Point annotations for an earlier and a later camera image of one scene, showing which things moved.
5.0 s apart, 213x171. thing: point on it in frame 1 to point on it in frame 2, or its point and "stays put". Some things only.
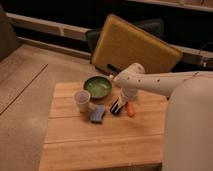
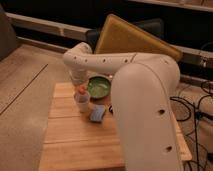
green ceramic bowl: x=98 y=86 stays put
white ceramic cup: x=82 y=97 stays put
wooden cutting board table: x=73 y=142 stays put
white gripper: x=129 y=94 to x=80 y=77
